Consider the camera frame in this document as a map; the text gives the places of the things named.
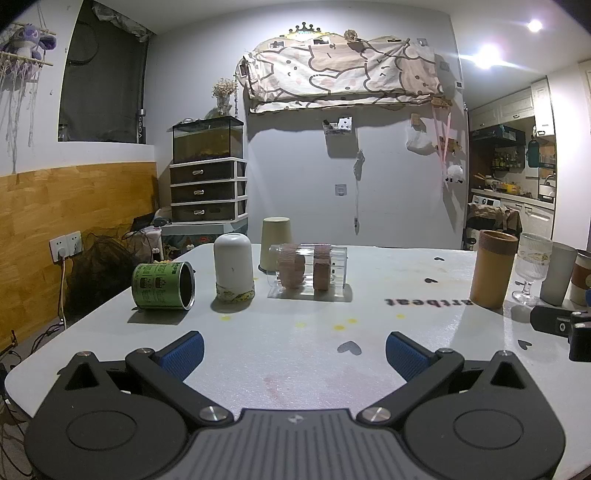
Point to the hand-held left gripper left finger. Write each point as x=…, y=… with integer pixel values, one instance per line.
x=184, y=354

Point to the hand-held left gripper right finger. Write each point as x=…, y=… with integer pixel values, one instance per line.
x=405, y=356

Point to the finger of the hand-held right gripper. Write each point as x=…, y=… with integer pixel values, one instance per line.
x=551, y=321

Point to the grey cup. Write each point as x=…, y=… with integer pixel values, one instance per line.
x=557, y=274

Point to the white and brown cup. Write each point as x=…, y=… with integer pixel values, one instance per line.
x=582, y=279

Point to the brown bamboo cup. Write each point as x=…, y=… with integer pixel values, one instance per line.
x=493, y=272

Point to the clear plastic cup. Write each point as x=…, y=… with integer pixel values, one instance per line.
x=309, y=270

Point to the beige cup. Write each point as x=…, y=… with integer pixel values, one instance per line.
x=273, y=242

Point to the ribbed glass goblet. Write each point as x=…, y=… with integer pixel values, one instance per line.
x=532, y=261

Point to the green tin can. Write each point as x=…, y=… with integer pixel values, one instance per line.
x=159, y=286

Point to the black mesh net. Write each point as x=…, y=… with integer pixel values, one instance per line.
x=108, y=272

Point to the brown cloth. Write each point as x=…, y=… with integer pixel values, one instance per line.
x=494, y=219

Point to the laptop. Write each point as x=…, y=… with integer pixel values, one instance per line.
x=142, y=223

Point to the white drawer unit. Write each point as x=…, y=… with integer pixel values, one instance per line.
x=207, y=190

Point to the spice rack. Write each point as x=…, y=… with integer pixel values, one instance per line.
x=506, y=159

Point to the white fluffy toy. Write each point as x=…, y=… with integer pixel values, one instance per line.
x=455, y=173

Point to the black range hood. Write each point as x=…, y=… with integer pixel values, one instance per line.
x=498, y=134

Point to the pink ribbon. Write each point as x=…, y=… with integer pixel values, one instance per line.
x=445, y=138

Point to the glass fish tank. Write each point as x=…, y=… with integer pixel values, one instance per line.
x=207, y=141

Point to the white plastic bag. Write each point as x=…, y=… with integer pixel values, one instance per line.
x=419, y=138

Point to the white kitchen cabinets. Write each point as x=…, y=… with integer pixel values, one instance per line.
x=512, y=104

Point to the vase of dried flowers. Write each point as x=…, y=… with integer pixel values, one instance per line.
x=224, y=94

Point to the ceiling light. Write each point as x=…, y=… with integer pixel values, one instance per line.
x=535, y=25
x=488, y=56

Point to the dark window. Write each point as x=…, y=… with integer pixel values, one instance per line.
x=104, y=78

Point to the crown ornament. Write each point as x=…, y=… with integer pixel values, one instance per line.
x=304, y=29

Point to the purple plush toy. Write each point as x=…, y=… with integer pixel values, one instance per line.
x=30, y=39

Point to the white wall socket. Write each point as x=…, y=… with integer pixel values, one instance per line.
x=65, y=244

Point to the square wall hook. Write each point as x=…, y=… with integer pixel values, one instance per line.
x=340, y=189

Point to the wall-mounted holder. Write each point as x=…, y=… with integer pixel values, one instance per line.
x=338, y=125

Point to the printed cloth wall cover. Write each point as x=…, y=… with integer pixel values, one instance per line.
x=337, y=69

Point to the macrame wall hanging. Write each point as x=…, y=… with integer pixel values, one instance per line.
x=16, y=92

